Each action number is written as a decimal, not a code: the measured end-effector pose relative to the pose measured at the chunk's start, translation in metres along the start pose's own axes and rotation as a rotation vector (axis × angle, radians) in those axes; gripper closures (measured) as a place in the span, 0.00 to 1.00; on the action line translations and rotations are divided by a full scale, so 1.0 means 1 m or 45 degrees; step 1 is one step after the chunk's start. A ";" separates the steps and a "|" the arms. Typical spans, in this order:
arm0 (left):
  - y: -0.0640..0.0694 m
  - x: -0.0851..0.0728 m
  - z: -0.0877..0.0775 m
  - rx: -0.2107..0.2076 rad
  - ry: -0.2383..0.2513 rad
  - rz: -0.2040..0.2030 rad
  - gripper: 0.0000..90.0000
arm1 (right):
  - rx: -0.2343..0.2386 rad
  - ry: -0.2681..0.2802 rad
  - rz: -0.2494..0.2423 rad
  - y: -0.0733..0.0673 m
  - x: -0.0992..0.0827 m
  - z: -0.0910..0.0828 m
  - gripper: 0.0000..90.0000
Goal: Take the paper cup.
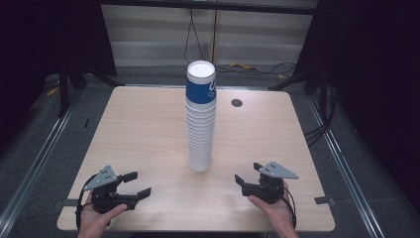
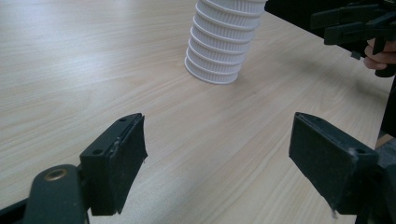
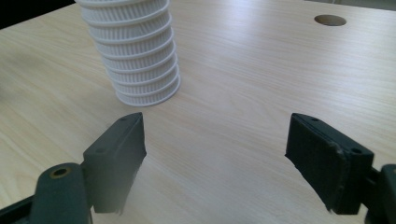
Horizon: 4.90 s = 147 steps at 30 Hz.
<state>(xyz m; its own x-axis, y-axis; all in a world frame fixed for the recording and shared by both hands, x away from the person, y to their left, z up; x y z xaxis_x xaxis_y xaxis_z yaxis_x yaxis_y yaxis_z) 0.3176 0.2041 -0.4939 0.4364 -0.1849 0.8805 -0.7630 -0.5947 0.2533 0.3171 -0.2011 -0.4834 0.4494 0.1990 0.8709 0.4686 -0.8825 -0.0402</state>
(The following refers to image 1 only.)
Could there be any stack of white paper cups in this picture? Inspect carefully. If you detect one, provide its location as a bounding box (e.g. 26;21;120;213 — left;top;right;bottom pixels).
184;98;218;174

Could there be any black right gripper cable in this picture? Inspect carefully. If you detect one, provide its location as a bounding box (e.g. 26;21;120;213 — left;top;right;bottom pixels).
280;188;297;230

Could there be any black hanging wall cable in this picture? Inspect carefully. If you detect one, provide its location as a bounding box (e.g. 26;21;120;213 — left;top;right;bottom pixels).
183;7;216;67

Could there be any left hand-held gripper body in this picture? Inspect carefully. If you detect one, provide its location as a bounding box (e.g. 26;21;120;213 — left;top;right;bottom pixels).
82;165;139;214

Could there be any black floor cable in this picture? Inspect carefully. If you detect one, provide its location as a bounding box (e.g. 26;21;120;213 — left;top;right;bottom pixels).
214;61;297;77

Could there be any bundle of black cables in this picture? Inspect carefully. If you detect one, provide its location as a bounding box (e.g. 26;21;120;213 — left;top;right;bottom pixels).
303;83;339;147

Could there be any black metal stand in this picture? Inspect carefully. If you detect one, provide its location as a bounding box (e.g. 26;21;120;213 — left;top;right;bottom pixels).
58;61;71;118

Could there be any person's right hand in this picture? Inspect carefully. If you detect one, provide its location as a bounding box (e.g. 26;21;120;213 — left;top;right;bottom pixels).
248;180;298;233

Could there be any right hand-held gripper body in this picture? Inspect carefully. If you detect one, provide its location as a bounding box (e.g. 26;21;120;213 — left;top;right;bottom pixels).
241;161;300;205

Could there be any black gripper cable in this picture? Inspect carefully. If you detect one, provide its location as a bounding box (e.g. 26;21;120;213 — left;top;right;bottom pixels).
280;188;297;230
75;173;99;230

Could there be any black horizontal metal bar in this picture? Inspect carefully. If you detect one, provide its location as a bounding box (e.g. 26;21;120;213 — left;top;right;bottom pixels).
99;0;319;16

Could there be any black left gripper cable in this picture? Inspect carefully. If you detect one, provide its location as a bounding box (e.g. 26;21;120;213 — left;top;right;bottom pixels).
75;173;99;230

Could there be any grey tape strip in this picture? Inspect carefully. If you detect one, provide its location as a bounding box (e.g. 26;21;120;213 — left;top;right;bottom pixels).
313;195;336;206
53;198;80;209

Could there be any person's left hand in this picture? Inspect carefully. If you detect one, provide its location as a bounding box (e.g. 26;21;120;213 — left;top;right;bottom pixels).
76;192;129;235

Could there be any black curtain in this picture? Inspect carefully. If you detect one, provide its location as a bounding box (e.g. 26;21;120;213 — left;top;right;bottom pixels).
0;0;117;148
292;0;420;214

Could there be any metal floor rail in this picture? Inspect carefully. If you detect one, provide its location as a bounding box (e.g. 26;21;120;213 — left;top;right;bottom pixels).
0;97;78;230
306;94;386;238

